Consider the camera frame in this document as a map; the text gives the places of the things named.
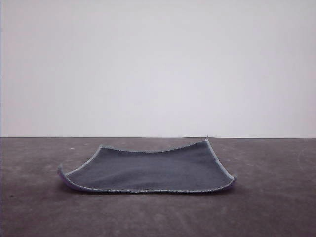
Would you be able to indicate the purple towel with grey hem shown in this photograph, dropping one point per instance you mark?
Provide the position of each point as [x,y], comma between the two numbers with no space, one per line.
[148,170]

